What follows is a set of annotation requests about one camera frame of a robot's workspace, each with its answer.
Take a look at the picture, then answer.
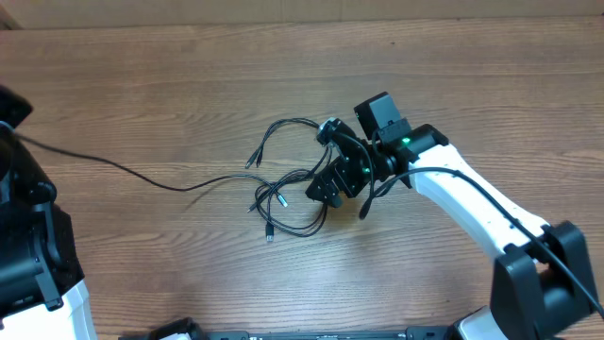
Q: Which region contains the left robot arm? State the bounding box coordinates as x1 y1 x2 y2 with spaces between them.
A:
1 87 97 339

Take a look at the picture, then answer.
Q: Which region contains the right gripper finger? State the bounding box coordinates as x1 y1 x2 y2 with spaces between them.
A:
315 158 347 182
305 172 343 208

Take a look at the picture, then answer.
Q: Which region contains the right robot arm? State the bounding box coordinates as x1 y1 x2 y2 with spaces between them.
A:
306 93 603 339

